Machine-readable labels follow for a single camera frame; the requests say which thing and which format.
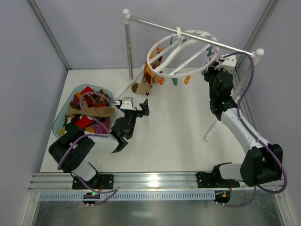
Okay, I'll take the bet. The beige patchwork argyle sock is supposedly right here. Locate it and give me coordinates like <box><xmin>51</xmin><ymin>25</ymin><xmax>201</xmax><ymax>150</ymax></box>
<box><xmin>131</xmin><ymin>47</ymin><xmax>165</xmax><ymax>96</ymax></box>

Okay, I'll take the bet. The red sock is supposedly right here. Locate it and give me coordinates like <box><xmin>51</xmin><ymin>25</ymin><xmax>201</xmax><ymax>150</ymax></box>
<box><xmin>75</xmin><ymin>115</ymin><xmax>94</xmax><ymax>129</ymax></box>

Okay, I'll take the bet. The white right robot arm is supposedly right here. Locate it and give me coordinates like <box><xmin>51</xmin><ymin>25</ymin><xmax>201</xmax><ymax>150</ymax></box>
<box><xmin>204</xmin><ymin>62</ymin><xmax>283</xmax><ymax>186</ymax></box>

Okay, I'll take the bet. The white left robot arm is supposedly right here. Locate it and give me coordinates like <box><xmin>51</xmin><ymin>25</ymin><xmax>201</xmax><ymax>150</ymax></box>
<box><xmin>48</xmin><ymin>97</ymin><xmax>150</xmax><ymax>182</ymax></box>

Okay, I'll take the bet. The pile of colourful socks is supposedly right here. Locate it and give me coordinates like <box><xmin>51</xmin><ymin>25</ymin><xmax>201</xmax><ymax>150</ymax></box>
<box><xmin>52</xmin><ymin>84</ymin><xmax>115</xmax><ymax>137</ymax></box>

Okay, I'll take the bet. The white round clip hanger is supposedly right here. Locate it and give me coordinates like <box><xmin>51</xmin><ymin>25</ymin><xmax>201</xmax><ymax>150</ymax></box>
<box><xmin>147</xmin><ymin>32</ymin><xmax>219</xmax><ymax>79</ymax></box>

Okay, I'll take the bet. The orange clothes peg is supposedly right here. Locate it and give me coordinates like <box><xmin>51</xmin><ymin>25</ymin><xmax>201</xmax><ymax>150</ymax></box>
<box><xmin>184</xmin><ymin>76</ymin><xmax>190</xmax><ymax>84</ymax></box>

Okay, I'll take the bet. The teal clothes peg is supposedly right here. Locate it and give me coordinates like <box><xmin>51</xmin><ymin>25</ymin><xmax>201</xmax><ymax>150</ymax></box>
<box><xmin>172</xmin><ymin>78</ymin><xmax>178</xmax><ymax>86</ymax></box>

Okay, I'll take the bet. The white metal drying rack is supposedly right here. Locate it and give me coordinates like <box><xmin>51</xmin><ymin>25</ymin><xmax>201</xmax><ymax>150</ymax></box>
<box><xmin>112</xmin><ymin>8</ymin><xmax>265</xmax><ymax>142</ymax></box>

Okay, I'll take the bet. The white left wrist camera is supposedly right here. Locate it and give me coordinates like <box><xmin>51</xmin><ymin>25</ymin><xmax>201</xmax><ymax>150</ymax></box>
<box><xmin>114</xmin><ymin>97</ymin><xmax>135</xmax><ymax>110</ymax></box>

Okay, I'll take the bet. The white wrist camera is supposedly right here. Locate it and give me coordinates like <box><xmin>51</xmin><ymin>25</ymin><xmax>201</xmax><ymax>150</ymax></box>
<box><xmin>214</xmin><ymin>55</ymin><xmax>237</xmax><ymax>72</ymax></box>
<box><xmin>114</xmin><ymin>97</ymin><xmax>135</xmax><ymax>110</ymax></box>

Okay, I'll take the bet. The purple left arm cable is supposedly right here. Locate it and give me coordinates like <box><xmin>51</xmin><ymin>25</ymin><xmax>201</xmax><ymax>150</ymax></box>
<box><xmin>57</xmin><ymin>92</ymin><xmax>123</xmax><ymax>207</ymax></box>

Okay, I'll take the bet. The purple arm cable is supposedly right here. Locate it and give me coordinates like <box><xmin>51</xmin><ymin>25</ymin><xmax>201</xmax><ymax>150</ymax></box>
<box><xmin>57</xmin><ymin>92</ymin><xmax>123</xmax><ymax>207</ymax></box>
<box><xmin>216</xmin><ymin>52</ymin><xmax>288</xmax><ymax>207</ymax></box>

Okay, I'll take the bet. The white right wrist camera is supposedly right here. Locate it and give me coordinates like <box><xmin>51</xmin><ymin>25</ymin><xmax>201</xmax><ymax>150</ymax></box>
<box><xmin>214</xmin><ymin>55</ymin><xmax>237</xmax><ymax>72</ymax></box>

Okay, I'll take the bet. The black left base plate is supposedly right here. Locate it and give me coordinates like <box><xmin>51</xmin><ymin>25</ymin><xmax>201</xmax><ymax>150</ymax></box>
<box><xmin>72</xmin><ymin>173</ymin><xmax>114</xmax><ymax>190</ymax></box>

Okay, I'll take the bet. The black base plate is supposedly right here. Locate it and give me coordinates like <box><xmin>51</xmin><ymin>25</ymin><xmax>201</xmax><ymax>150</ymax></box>
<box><xmin>72</xmin><ymin>173</ymin><xmax>114</xmax><ymax>190</ymax></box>
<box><xmin>196</xmin><ymin>171</ymin><xmax>240</xmax><ymax>188</ymax></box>

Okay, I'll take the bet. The aluminium mounting rail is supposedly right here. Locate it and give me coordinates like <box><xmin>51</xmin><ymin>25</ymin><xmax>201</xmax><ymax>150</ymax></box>
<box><xmin>27</xmin><ymin>170</ymin><xmax>285</xmax><ymax>192</ymax></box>

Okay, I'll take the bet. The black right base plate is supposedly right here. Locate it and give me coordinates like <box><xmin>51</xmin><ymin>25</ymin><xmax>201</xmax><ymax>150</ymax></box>
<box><xmin>196</xmin><ymin>171</ymin><xmax>240</xmax><ymax>188</ymax></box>

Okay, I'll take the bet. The white slotted cable duct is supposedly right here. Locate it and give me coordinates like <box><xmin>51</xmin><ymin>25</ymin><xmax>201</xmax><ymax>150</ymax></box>
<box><xmin>39</xmin><ymin>190</ymin><xmax>215</xmax><ymax>202</ymax></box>

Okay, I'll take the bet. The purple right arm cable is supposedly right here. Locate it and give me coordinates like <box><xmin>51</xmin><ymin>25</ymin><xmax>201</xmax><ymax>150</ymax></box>
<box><xmin>216</xmin><ymin>52</ymin><xmax>288</xmax><ymax>207</ymax></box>

